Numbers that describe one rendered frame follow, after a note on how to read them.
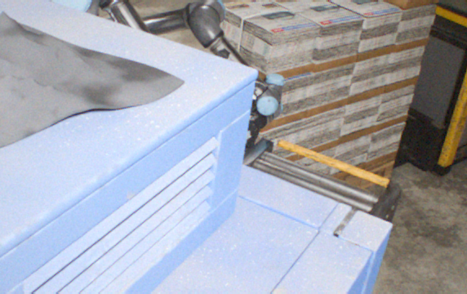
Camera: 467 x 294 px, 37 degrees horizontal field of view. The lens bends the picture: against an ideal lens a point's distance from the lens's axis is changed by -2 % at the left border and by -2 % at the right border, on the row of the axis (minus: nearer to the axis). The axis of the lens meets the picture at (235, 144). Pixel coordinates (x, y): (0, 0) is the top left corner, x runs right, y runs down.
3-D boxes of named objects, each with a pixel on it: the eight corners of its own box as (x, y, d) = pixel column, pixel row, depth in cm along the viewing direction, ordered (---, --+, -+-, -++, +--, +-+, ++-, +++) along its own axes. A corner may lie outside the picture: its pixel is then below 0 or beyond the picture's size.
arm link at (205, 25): (197, 7, 251) (284, 107, 263) (205, -1, 261) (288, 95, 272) (175, 26, 256) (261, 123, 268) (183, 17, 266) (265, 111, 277)
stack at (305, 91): (146, 219, 342) (158, 63, 300) (310, 159, 413) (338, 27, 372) (194, 263, 318) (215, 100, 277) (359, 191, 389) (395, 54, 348)
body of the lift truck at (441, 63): (363, 122, 464) (391, 8, 424) (411, 105, 497) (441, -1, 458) (449, 172, 421) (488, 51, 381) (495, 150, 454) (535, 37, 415)
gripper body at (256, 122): (237, 115, 267) (252, 104, 276) (235, 135, 271) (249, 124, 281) (255, 122, 264) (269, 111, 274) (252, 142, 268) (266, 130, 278)
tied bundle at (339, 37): (257, 43, 335) (264, -3, 324) (300, 35, 354) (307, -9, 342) (313, 74, 312) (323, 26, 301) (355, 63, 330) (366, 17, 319)
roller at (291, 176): (252, 169, 253) (256, 156, 252) (375, 217, 236) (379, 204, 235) (247, 171, 248) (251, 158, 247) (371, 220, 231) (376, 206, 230)
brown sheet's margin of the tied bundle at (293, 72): (240, 69, 305) (242, 60, 303) (286, 58, 322) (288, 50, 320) (264, 83, 295) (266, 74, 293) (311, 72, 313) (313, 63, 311)
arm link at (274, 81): (282, 85, 271) (278, 110, 276) (286, 74, 280) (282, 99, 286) (263, 81, 271) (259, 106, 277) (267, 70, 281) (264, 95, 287)
